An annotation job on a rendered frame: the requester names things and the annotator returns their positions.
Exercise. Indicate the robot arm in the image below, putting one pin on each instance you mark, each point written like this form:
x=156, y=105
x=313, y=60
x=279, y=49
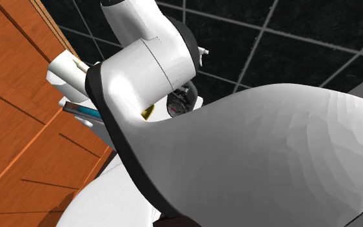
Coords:
x=231, y=157

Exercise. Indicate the black round clock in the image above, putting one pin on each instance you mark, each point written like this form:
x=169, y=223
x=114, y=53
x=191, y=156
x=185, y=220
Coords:
x=178, y=101

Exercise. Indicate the yellow round object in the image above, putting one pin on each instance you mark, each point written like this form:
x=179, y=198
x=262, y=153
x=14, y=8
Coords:
x=148, y=112

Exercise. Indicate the small white spout-shaped object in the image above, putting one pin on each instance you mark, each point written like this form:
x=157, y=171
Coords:
x=202, y=56

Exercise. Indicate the teal and brown pen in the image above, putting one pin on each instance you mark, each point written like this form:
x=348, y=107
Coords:
x=85, y=110

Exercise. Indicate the cream stick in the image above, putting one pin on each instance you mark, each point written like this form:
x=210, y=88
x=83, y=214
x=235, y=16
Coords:
x=81, y=66

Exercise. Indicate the white cylinder cup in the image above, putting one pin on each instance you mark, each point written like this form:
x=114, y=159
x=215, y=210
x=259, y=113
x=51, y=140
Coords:
x=64, y=69

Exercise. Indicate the orange wooden cabinet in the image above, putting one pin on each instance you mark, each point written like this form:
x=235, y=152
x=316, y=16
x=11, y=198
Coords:
x=17, y=125

